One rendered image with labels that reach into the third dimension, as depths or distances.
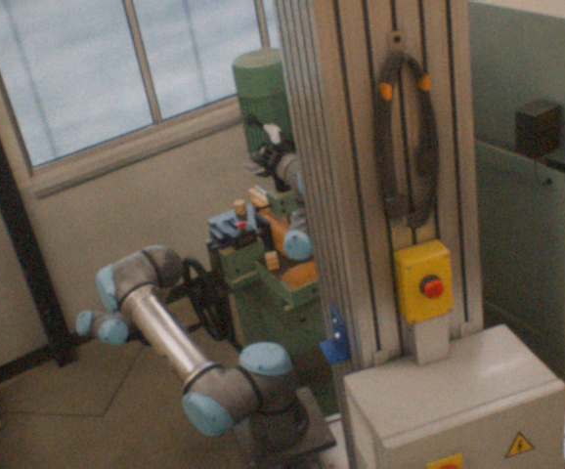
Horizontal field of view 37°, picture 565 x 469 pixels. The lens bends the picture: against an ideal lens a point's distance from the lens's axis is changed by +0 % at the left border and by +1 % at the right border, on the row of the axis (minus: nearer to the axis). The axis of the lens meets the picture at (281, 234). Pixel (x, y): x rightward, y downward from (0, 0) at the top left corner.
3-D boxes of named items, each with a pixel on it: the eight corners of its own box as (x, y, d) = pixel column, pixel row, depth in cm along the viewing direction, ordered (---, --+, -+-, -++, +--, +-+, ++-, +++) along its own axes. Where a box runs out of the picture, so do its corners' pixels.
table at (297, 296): (185, 243, 290) (182, 229, 287) (261, 212, 301) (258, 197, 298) (266, 321, 242) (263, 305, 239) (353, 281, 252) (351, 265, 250)
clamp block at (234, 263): (210, 262, 270) (205, 238, 266) (247, 246, 275) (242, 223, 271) (230, 280, 258) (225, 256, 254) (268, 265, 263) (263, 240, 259)
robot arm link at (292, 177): (306, 207, 209) (302, 177, 205) (285, 192, 218) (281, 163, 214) (332, 196, 212) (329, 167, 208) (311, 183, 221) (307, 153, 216)
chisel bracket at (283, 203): (269, 215, 267) (264, 191, 263) (306, 199, 272) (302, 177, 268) (280, 223, 262) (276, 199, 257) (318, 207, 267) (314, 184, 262)
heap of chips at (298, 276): (280, 277, 250) (278, 269, 249) (315, 261, 255) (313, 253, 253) (293, 288, 244) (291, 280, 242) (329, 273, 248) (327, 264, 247)
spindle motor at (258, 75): (239, 154, 260) (220, 60, 245) (287, 137, 266) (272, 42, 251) (266, 172, 246) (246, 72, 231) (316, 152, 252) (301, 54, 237)
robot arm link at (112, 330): (134, 311, 244) (119, 304, 253) (100, 328, 239) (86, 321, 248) (143, 334, 246) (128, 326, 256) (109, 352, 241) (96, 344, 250)
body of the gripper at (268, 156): (260, 134, 227) (281, 147, 217) (282, 146, 232) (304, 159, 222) (246, 158, 228) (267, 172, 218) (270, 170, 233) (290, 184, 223)
